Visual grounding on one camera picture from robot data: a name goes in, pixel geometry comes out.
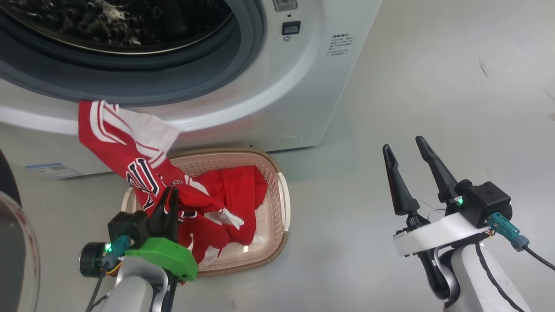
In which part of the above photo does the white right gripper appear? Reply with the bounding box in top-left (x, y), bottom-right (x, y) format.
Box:
top-left (382, 136), bottom-right (493, 257)

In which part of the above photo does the teal cable connector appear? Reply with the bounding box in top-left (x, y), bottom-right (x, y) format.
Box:
top-left (488, 212), bottom-right (530, 252)
top-left (102, 235), bottom-right (133, 271)

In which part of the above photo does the steel perforated washer drum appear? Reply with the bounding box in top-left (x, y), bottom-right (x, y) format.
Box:
top-left (0, 0), bottom-right (237, 55)

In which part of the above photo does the red white sports jersey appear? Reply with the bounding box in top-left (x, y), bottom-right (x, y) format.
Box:
top-left (78, 100), bottom-right (268, 266)

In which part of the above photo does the small printed text label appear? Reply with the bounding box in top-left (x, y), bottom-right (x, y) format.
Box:
top-left (326, 34), bottom-right (355, 58)

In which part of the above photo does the cream perforated laundry basket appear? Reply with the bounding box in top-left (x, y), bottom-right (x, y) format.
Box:
top-left (121, 147), bottom-right (291, 278)

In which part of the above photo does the blue energy label sticker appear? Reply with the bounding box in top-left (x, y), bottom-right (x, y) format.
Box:
top-left (25, 162), bottom-right (83, 179)

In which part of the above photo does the thin black camera cable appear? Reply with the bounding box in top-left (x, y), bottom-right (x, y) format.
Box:
top-left (522, 245), bottom-right (555, 271)
top-left (85, 273), bottom-right (107, 312)

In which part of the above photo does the black glass washing machine door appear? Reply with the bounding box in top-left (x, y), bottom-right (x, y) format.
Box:
top-left (0, 149), bottom-right (40, 312)

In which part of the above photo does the white front-load washing machine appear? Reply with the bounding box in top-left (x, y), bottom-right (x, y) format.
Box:
top-left (0, 0), bottom-right (382, 178)

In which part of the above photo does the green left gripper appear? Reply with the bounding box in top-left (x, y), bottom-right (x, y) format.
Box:
top-left (79, 186), bottom-right (199, 282)

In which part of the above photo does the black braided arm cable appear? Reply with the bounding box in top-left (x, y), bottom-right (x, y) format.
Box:
top-left (474, 240), bottom-right (516, 312)

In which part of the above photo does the grey rubber door gasket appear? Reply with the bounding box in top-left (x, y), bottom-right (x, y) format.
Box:
top-left (0, 0), bottom-right (266, 107)

